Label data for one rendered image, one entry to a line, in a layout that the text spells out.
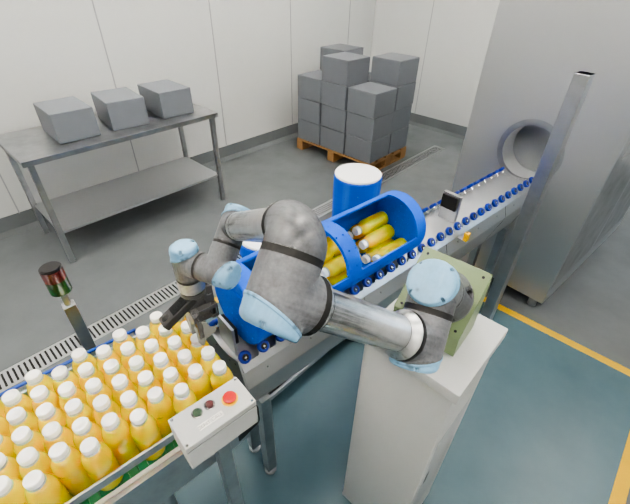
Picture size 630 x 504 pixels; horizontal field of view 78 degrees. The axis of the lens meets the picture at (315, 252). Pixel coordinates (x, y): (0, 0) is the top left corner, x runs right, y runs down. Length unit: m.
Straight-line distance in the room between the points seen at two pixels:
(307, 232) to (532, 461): 2.07
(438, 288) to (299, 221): 0.40
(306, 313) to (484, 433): 1.94
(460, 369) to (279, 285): 0.68
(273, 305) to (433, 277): 0.44
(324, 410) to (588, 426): 1.46
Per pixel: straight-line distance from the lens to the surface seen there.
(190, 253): 1.05
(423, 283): 0.93
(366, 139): 4.63
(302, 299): 0.64
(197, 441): 1.08
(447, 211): 2.19
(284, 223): 0.65
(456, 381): 1.14
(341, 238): 1.42
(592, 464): 2.67
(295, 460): 2.24
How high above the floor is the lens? 2.03
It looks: 37 degrees down
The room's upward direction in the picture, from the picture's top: 1 degrees clockwise
